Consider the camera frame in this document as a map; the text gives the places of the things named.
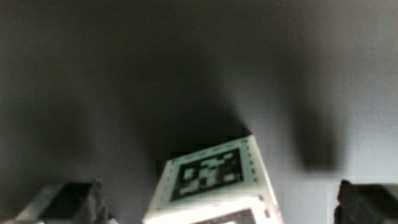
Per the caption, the white tagged cube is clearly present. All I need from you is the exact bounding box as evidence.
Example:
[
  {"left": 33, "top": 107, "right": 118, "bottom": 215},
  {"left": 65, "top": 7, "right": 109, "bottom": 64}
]
[{"left": 143, "top": 135, "right": 285, "bottom": 224}]

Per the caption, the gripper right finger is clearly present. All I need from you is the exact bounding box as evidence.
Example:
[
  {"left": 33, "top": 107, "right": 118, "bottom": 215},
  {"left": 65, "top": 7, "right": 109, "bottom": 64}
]
[{"left": 335, "top": 180, "right": 398, "bottom": 224}]

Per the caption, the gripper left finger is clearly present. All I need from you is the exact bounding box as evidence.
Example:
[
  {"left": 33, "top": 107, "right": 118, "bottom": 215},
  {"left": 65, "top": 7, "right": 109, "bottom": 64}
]
[{"left": 15, "top": 181, "right": 116, "bottom": 224}]

